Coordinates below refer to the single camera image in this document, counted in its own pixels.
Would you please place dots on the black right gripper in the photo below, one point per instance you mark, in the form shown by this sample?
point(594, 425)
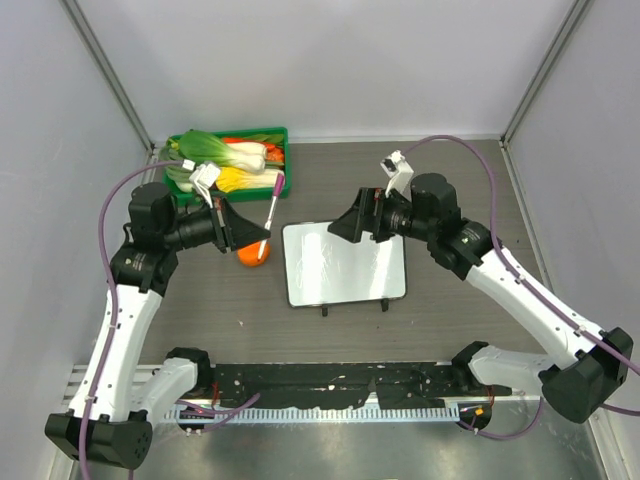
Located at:
point(360, 217)

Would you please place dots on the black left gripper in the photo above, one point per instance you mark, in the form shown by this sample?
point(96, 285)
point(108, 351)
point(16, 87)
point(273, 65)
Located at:
point(243, 231)

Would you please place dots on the white marker with magenta cap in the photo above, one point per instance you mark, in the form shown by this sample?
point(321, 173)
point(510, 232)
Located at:
point(276, 192)

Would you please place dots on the small white whiteboard black frame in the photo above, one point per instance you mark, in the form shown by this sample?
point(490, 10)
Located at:
point(322, 269)

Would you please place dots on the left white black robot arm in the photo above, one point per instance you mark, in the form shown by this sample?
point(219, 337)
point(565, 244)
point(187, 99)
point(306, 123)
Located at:
point(109, 421)

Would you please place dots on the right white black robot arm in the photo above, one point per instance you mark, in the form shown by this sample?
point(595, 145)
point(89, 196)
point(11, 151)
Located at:
point(582, 364)

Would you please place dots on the orange mandarin fruit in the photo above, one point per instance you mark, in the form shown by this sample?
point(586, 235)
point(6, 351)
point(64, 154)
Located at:
point(255, 254)

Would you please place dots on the yellow white napa cabbage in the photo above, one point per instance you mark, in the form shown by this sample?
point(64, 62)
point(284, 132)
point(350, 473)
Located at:
point(233, 179)

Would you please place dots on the green white bok choy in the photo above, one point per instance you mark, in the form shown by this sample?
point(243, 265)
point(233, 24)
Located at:
point(203, 147)

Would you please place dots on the green plastic vegetable tray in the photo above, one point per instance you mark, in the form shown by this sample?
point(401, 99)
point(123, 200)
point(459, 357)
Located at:
point(277, 135)

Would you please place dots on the green long vegetable stalks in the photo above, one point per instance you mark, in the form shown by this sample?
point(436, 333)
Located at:
point(175, 172)

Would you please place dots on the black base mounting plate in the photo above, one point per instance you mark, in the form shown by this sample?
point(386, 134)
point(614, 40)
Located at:
point(397, 385)

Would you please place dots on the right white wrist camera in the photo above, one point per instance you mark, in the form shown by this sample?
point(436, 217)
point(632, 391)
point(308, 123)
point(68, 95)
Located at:
point(399, 172)

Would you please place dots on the white slotted cable duct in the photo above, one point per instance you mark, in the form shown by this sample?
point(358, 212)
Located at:
point(370, 413)

